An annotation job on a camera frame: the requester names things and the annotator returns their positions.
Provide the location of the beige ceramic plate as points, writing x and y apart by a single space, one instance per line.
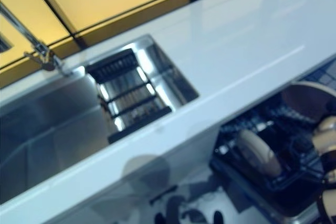
304 100
258 153

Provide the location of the narrow grey cabinet door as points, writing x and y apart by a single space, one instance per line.
147 182

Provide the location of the black dish drying rack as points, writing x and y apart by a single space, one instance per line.
126 95

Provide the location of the stainless steel sink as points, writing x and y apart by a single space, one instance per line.
52 119

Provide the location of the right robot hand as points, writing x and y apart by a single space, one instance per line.
326 134

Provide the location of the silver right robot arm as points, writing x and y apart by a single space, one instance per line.
329 195

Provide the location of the chrome kitchen faucet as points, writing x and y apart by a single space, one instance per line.
34 43

